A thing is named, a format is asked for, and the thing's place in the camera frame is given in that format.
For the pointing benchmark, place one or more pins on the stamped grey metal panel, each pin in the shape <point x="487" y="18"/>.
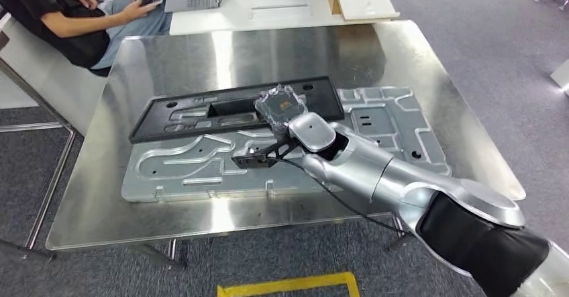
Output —
<point x="400" y="126"/>

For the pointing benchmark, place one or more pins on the person's right forearm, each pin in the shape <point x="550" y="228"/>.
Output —
<point x="80" y="26"/>

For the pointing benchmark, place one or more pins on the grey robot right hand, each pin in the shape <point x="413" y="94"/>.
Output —
<point x="282" y="106"/>

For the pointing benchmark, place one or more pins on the white display pedestal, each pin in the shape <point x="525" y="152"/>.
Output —
<point x="562" y="77"/>

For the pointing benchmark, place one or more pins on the person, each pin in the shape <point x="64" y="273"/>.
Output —
<point x="26" y="2"/>

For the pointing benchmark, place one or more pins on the stainless steel workbench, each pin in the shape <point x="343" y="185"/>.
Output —
<point x="266" y="50"/>

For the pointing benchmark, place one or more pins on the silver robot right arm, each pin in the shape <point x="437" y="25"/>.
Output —
<point x="355" y="170"/>

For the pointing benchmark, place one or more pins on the white bench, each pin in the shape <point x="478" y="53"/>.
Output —
<point x="53" y="86"/>

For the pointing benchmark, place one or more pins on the black camera bracket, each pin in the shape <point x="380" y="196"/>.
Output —
<point x="253" y="161"/>

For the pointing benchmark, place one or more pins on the yellow floor tape square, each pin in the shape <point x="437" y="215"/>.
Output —
<point x="289" y="284"/>

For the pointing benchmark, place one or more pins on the black plastic plate part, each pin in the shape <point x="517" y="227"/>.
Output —
<point x="146" y="130"/>

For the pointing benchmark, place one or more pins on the person's right hand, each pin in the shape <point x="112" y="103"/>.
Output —
<point x="138" y="11"/>

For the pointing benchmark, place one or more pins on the steel frame table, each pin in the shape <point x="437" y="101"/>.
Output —
<point x="31" y="128"/>

